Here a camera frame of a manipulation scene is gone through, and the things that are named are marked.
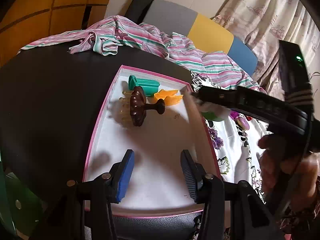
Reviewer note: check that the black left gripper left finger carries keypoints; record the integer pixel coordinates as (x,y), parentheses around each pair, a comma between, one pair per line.
(120,177)

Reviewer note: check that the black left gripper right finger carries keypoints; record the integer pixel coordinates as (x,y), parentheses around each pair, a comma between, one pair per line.
(193,175)

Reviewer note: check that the white green air freshener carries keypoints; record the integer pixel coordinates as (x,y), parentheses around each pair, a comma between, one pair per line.
(213,112)

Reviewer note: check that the yellow plastic clip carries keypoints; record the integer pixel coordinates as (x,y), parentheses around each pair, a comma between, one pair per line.
(170,97)

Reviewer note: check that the green plastic clip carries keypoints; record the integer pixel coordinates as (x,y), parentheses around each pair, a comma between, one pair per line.
(149,86)

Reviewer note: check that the person's right hand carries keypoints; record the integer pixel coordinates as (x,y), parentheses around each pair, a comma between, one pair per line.
(306,169)

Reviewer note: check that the white floral embroidered tablecloth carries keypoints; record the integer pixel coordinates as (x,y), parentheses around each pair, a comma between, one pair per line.
(237,150)

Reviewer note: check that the purple oval freshener case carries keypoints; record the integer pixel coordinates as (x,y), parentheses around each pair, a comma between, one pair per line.
(242,122)

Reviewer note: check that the magenta perforated plastic toy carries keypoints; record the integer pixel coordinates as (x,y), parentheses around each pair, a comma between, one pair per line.
(234,115)

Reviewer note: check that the pink white tray box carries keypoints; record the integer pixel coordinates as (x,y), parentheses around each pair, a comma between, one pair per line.
(157,187)

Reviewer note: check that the beige patterned curtain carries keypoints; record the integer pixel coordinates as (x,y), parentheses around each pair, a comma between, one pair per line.
(261,24)

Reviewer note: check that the grey yellow blue chair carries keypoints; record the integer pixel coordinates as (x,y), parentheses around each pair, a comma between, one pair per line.
(206,35)

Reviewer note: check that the pink green striped cloth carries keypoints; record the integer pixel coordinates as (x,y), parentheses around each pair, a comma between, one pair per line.
(214,69)

